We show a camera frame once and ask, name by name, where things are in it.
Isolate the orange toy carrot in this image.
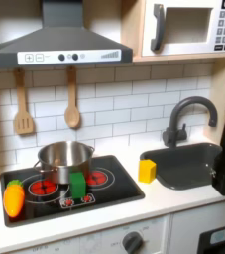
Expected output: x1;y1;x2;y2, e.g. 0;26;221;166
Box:
2;179;26;219

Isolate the green toy block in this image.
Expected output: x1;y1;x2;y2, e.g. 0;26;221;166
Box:
69;172;87;200

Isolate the wooden slotted spatula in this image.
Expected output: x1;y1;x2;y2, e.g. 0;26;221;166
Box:
13;67;35;136

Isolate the dark grey sink basin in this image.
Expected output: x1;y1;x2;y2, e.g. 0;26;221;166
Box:
140;142;224;191

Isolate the yellow toy block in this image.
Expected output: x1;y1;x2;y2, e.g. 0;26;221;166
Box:
138;159;158;185

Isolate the steel pot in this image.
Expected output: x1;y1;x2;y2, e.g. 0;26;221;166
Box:
33;140;96;186

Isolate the black toy stove top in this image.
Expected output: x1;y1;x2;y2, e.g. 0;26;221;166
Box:
0;154;146;228

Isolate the wooden spoon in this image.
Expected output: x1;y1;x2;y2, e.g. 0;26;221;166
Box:
63;66;81;129

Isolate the grey oven knob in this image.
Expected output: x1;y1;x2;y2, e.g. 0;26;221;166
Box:
122;231;144;254

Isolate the white toy microwave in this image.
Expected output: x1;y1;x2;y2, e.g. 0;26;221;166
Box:
141;0;225;58

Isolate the grey range hood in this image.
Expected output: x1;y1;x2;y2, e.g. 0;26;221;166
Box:
0;0;134;69

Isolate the dark grey tap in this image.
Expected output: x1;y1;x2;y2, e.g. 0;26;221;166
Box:
162;95;219;149

